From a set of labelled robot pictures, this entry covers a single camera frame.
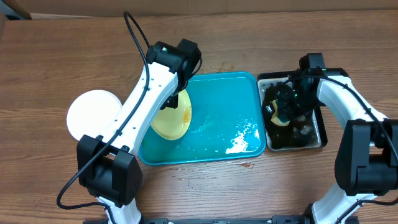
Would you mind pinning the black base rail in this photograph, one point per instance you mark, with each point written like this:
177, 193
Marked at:
277, 219

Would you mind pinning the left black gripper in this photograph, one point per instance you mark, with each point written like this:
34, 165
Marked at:
173, 103

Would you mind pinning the black wash tray with water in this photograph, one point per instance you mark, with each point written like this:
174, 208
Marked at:
302, 133

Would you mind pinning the teal plastic serving tray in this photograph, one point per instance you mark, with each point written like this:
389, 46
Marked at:
226, 123

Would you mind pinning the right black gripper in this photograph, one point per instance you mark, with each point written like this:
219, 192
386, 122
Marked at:
286, 109

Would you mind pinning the yellow-green plate with sauce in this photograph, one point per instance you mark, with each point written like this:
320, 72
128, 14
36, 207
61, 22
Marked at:
173, 123

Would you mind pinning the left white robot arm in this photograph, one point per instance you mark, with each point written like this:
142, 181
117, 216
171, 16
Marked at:
110, 133

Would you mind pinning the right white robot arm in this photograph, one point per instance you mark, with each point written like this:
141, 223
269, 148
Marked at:
366, 162

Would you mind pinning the white plate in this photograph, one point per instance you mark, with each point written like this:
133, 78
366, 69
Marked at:
91, 112

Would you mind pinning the yellow sponge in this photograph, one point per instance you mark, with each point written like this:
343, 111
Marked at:
275, 119

